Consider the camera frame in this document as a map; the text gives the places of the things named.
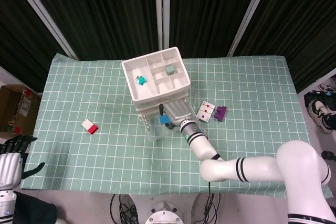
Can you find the purple block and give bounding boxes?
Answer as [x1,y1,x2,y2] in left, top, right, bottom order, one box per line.
[214,105,227,122]

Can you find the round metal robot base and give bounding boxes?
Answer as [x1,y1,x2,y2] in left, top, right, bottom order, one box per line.
[144,200,184,224]

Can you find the white dice row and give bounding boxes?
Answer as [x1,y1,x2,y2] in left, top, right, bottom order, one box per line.
[142,114,152,132]

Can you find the white compartment tray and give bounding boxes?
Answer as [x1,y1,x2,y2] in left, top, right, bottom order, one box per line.
[121,46,192,120]

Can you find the black cable plug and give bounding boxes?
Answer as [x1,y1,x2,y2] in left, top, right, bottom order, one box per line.
[322,150,336,161]

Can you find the cardboard box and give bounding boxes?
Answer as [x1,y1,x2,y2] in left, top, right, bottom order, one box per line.
[0,84,41,132]

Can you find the green checked tablecloth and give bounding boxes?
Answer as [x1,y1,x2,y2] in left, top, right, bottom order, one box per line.
[20,52,314,200]

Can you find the white frame post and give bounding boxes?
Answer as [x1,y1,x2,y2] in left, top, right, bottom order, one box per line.
[154,0,171,51]
[10,0,79,61]
[227,0,275,57]

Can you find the clear top drawer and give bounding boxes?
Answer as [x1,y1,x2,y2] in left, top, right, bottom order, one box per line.
[134,94,190,111]

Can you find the black trouser leg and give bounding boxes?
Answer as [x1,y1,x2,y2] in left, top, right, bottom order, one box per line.
[13,191,58,224]

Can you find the hearts playing card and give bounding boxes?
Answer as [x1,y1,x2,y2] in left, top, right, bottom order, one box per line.
[195,101,216,123]

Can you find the black and white sneaker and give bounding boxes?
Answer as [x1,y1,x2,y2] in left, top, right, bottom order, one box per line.
[307,100,336,133]

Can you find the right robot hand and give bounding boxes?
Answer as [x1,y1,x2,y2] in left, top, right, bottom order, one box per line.
[158,99,197,130]

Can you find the teal gem brooch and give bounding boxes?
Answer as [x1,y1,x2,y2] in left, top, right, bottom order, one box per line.
[135,74,147,87]

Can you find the black curtain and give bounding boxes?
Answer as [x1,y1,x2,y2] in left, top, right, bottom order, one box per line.
[0,0,66,92]
[22,0,161,61]
[169,0,263,58]
[233,0,336,94]

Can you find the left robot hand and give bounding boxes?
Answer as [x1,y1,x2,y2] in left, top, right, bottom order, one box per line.
[0,134,46,190]

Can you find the red and white block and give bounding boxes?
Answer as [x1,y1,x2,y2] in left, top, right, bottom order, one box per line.
[80,119,99,135]

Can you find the black cable bundle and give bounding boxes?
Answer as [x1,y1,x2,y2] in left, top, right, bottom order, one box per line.
[109,194,139,224]
[201,182,222,224]

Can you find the clear drawer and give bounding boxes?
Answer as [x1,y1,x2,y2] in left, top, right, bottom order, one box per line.
[140,108,184,142]
[134,94,190,111]

